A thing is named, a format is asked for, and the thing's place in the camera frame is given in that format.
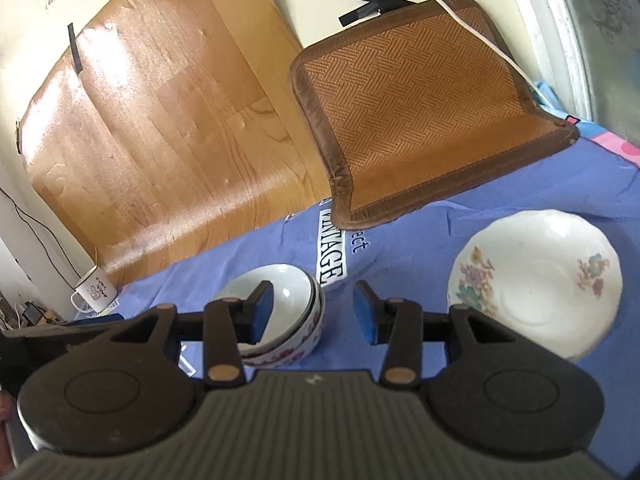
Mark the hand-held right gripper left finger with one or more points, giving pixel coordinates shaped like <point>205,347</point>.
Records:
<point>263,312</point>

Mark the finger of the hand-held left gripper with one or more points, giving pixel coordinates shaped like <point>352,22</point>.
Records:
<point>97,318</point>

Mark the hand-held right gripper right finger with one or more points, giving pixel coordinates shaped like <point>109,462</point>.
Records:
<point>364,312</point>

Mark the white bowl with red pattern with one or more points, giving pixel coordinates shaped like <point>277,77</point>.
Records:
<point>292,290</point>

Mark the white floral plate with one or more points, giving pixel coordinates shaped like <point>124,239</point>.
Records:
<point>535,285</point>

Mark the white enamel mug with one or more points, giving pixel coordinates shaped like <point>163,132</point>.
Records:
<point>97,290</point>

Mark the blue printed bed sheet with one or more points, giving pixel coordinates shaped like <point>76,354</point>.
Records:
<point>425,250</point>

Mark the brown woven mat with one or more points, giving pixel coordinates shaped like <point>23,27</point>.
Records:
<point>425,110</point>

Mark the black tape strip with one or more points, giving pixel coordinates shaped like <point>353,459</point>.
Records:
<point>76,47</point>

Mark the pink dotted cloth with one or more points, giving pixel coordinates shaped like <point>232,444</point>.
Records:
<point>622,147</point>

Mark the frosted window pane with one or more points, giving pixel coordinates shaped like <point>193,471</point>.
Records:
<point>610,35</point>

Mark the wood-pattern wall board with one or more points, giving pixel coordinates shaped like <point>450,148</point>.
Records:
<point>175,135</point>

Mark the white window frame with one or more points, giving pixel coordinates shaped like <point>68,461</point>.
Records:
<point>560,35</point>

